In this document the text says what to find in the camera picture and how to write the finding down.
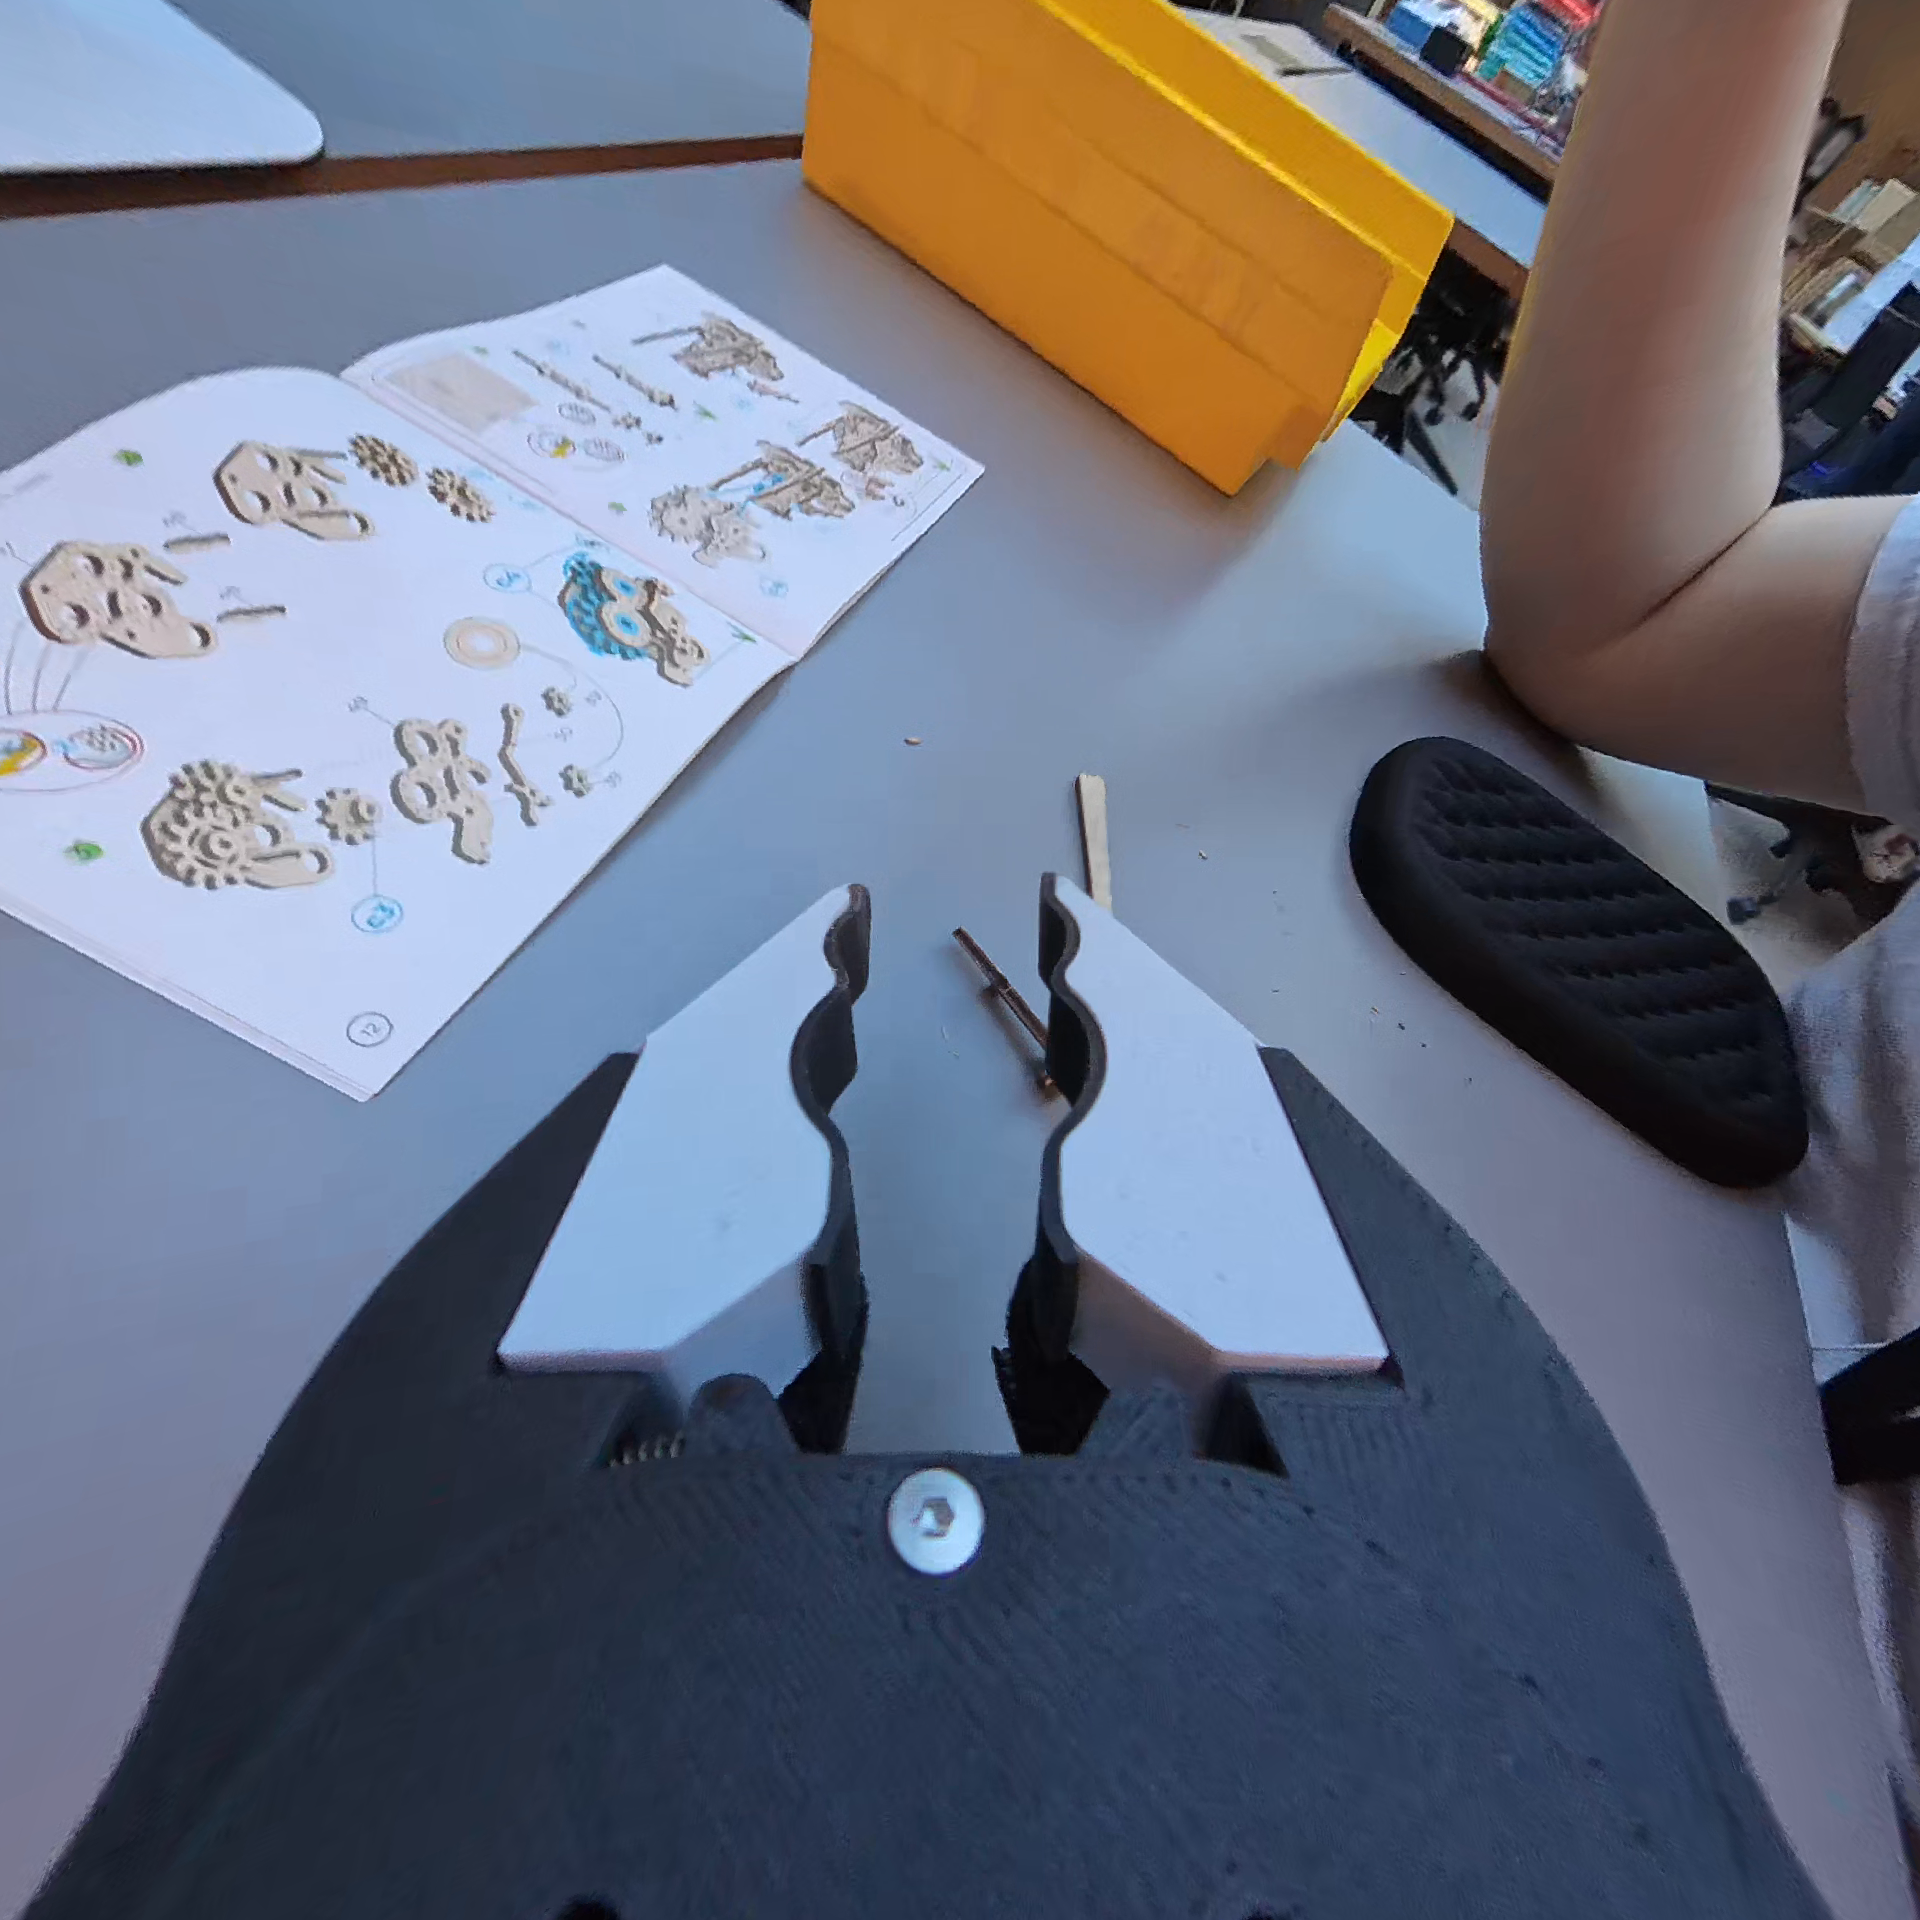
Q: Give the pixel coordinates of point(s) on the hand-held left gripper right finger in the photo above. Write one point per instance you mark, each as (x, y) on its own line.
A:
(1200, 1201)

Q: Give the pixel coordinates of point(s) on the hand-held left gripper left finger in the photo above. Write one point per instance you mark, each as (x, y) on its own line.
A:
(692, 1184)

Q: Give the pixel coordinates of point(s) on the thin wooden rod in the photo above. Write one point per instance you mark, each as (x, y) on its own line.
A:
(998, 990)

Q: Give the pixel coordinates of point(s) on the person's right forearm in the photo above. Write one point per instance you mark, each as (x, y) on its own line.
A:
(1622, 452)

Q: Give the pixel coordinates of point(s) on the black elbow pad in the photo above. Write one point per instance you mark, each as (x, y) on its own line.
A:
(1575, 945)

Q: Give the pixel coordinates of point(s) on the narrow grey desk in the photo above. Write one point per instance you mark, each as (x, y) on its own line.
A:
(1424, 165)

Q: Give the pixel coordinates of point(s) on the grey desk with brown edge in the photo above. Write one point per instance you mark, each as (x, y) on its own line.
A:
(525, 77)

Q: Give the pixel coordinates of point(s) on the flat wooden stick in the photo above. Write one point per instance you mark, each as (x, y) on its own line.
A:
(1093, 840)

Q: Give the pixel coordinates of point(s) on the model instruction booklet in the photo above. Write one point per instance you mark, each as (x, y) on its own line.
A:
(450, 645)

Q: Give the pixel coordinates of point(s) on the person's white t-shirt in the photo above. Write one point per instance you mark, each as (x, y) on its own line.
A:
(1876, 1142)

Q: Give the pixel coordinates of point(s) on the yellow plastic bin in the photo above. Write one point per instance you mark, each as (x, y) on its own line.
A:
(1080, 224)

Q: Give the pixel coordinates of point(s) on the light grey rounded tabletop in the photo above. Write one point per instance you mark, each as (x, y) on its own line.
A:
(135, 89)

